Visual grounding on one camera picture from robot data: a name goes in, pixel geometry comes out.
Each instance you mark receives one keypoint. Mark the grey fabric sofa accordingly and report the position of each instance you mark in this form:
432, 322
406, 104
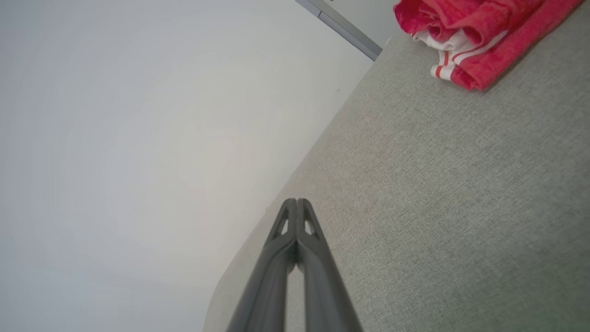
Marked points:
438, 184

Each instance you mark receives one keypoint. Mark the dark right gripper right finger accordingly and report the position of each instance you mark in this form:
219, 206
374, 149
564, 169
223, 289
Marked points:
322, 295

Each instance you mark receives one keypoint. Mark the red and white basketball jersey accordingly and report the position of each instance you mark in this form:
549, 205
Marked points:
479, 18

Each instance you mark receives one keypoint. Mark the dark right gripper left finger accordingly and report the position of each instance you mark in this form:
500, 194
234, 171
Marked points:
267, 295

